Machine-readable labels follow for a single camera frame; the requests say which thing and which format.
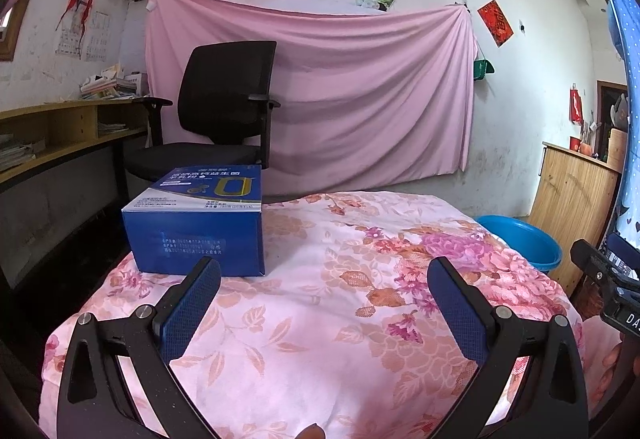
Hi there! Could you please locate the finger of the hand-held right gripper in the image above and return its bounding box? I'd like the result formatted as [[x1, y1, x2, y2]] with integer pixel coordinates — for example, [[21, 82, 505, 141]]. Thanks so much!
[[571, 239, 618, 286], [607, 233, 640, 270]]

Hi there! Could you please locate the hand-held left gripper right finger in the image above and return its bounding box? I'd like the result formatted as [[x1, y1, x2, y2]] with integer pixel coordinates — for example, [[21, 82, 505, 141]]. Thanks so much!
[[425, 256, 590, 439]]

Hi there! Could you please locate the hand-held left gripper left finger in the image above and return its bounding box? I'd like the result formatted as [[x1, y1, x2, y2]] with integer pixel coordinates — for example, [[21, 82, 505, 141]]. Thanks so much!
[[56, 257, 223, 439]]

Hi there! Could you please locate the blue cardboard box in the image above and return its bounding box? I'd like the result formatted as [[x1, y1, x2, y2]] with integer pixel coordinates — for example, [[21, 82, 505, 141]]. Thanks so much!
[[121, 164, 267, 277]]

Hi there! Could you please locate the person's right hand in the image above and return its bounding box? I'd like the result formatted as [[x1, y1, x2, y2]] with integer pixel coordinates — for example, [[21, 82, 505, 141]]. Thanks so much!
[[595, 334, 640, 420]]

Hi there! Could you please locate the wooden cabinet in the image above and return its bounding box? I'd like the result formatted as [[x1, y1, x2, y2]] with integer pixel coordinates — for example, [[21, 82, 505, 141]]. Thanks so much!
[[530, 142, 623, 295]]

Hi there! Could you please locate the blue plastic basin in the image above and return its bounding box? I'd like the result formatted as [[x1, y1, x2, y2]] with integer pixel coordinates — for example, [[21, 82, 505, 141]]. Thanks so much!
[[475, 214, 563, 275]]

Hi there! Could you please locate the brown cardboard box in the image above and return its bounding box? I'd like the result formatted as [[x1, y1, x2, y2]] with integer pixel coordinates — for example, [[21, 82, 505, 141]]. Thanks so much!
[[607, 128, 628, 165]]

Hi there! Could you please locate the pink floral blanket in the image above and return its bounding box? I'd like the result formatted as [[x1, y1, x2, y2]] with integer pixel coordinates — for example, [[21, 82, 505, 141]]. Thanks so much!
[[39, 190, 621, 439]]

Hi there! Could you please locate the blue dotted curtain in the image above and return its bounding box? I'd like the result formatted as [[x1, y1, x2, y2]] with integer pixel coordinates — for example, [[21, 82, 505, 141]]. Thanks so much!
[[584, 0, 640, 250]]

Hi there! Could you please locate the black office chair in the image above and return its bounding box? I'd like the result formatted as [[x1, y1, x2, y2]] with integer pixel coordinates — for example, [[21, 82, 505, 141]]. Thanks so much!
[[124, 40, 282, 185]]

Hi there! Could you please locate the wooden desk shelf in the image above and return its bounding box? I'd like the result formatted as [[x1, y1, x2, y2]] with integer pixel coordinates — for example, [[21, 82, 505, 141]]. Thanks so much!
[[0, 98, 151, 192]]

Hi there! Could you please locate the large stack of papers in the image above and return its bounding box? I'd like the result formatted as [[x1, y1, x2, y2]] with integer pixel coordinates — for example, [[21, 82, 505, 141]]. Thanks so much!
[[0, 134, 46, 172]]

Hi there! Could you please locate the pink hanging cloth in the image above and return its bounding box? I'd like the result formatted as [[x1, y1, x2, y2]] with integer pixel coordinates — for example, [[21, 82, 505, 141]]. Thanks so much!
[[145, 0, 478, 200]]

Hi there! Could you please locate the stack of books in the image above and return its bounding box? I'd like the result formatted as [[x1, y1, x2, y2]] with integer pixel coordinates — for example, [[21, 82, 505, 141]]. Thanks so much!
[[80, 64, 149, 101]]

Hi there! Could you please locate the red paper square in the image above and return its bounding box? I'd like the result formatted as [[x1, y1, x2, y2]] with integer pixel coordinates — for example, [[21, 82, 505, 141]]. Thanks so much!
[[476, 0, 515, 47]]

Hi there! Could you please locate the dark door frame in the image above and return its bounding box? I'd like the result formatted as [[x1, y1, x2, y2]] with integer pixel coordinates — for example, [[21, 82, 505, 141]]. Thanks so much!
[[596, 80, 630, 160]]

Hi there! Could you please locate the wall calendar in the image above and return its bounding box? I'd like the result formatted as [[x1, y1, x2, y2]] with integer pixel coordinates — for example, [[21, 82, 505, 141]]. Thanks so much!
[[56, 12, 111, 62]]

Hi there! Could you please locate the wooden window frame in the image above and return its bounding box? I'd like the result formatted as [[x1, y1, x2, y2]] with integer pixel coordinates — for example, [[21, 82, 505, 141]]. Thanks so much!
[[0, 0, 31, 62]]

